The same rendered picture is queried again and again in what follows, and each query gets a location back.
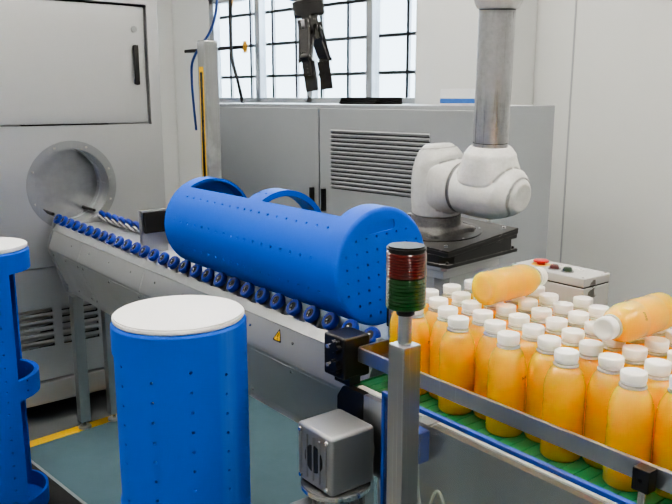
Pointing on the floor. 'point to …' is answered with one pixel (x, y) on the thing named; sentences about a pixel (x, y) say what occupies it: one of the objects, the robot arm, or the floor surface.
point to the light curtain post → (209, 108)
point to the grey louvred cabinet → (376, 155)
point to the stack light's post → (403, 423)
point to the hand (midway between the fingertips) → (319, 85)
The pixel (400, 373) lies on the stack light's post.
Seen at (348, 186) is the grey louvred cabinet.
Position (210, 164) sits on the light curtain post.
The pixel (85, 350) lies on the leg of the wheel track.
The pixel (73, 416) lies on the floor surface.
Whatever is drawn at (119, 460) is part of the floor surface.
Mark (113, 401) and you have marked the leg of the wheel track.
